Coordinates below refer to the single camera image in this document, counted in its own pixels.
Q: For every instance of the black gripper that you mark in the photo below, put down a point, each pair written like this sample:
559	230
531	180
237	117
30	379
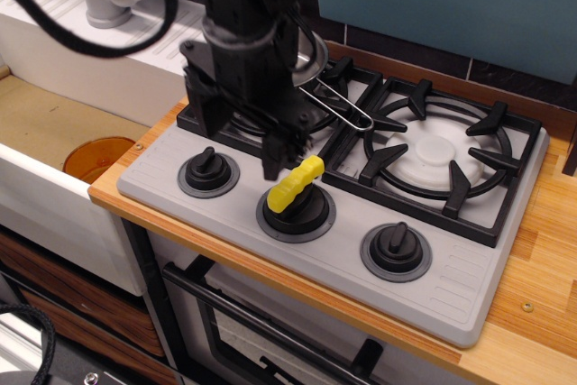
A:
226	71

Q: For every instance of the grey toy stove top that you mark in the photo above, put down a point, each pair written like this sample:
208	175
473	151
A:
451	301

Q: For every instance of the black left stove knob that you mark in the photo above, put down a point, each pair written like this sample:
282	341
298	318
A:
209	174

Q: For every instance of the black right burner grate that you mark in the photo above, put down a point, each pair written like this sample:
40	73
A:
443	160

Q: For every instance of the wooden drawer fronts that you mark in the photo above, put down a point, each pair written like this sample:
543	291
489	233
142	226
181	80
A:
96	316

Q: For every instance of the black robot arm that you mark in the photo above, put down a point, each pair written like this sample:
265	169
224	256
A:
246	18

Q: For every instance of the black middle stove knob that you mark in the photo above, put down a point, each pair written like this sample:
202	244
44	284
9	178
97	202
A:
310	216

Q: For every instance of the black left burner grate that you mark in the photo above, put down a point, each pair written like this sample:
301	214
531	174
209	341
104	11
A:
295	113

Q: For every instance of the black burner grate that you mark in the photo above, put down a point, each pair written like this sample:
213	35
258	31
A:
295	113
443	160

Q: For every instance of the black right stove knob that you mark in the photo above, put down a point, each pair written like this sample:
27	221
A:
396	253

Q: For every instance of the oven door with black handle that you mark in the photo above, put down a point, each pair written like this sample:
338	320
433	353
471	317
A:
266	337

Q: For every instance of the black stove knob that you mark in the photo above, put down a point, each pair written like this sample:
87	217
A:
310	216
209	174
396	253

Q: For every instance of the white toy sink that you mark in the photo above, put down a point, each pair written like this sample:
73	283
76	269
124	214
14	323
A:
53	100

